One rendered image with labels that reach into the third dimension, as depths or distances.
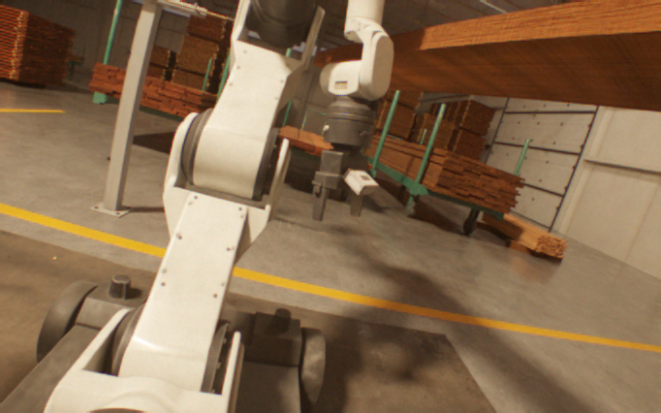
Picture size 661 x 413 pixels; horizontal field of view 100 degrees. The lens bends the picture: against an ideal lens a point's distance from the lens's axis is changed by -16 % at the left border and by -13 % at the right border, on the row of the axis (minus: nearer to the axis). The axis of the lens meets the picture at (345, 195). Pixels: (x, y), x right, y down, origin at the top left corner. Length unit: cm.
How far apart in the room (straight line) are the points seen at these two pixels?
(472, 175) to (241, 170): 294
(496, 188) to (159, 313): 328
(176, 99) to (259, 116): 247
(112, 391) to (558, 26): 68
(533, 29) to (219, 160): 50
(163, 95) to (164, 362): 274
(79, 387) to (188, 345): 13
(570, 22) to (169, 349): 66
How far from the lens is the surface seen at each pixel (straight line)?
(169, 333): 50
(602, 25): 48
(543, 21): 53
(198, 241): 54
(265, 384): 71
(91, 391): 45
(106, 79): 332
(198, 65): 1102
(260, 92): 64
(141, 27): 173
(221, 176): 56
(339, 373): 105
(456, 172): 326
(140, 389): 43
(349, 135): 56
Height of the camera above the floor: 67
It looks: 10 degrees down
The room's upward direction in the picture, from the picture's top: 18 degrees clockwise
